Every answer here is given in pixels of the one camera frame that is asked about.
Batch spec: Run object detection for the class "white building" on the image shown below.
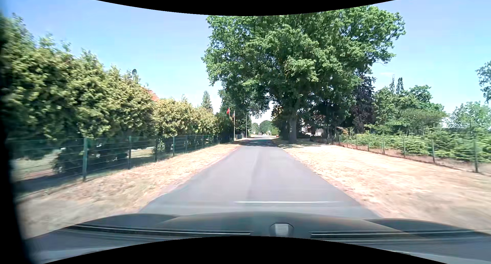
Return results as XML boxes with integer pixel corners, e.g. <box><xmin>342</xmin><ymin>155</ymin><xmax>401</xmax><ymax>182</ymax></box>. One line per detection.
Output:
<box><xmin>302</xmin><ymin>125</ymin><xmax>326</xmax><ymax>137</ymax></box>

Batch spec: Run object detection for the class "group of green trees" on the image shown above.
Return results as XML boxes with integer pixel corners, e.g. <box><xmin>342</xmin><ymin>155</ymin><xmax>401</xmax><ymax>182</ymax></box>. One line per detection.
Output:
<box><xmin>370</xmin><ymin>61</ymin><xmax>491</xmax><ymax>136</ymax></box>

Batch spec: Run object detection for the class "green wire mesh fence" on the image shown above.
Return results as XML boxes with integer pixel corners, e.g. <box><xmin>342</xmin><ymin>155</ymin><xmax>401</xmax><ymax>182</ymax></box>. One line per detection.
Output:
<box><xmin>6</xmin><ymin>134</ymin><xmax>235</xmax><ymax>183</ymax></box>

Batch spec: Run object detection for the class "grey asphalt road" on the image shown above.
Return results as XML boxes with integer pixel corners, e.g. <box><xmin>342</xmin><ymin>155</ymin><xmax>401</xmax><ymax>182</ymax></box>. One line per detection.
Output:
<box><xmin>140</xmin><ymin>134</ymin><xmax>380</xmax><ymax>220</ymax></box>

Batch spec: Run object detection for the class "dark red leaved tree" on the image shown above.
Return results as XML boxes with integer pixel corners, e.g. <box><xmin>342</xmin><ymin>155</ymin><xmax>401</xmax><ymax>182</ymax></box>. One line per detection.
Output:
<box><xmin>347</xmin><ymin>75</ymin><xmax>378</xmax><ymax>134</ymax></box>

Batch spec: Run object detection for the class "dry grass verge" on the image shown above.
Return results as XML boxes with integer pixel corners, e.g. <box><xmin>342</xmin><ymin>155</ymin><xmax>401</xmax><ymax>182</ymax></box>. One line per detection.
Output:
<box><xmin>272</xmin><ymin>137</ymin><xmax>491</xmax><ymax>232</ymax></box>
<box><xmin>16</xmin><ymin>139</ymin><xmax>251</xmax><ymax>239</ymax></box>

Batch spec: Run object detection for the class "low green hedge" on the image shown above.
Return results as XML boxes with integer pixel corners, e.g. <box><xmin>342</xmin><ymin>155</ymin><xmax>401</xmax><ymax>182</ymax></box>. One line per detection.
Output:
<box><xmin>339</xmin><ymin>132</ymin><xmax>491</xmax><ymax>163</ymax></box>

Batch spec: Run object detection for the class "car's own bonnet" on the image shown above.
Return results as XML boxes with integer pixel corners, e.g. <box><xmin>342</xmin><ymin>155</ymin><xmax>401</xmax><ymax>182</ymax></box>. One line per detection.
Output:
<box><xmin>24</xmin><ymin>211</ymin><xmax>491</xmax><ymax>264</ymax></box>

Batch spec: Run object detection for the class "wire fence with posts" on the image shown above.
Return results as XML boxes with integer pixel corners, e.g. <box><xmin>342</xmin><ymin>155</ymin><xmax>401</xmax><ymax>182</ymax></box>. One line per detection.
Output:
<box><xmin>324</xmin><ymin>133</ymin><xmax>491</xmax><ymax>174</ymax></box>

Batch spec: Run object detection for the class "large green tree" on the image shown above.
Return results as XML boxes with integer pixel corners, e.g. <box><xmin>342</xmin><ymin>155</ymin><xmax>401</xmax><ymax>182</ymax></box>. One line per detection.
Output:
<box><xmin>202</xmin><ymin>5</ymin><xmax>406</xmax><ymax>144</ymax></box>

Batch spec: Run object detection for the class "flagpole with red flag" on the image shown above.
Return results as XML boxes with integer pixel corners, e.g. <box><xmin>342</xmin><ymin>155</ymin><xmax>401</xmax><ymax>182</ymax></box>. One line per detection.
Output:
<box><xmin>226</xmin><ymin>107</ymin><xmax>236</xmax><ymax>141</ymax></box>

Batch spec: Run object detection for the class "row of green hedge trees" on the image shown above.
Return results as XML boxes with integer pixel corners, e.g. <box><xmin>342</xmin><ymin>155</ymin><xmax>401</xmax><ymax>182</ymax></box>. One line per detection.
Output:
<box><xmin>0</xmin><ymin>13</ymin><xmax>231</xmax><ymax>173</ymax></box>

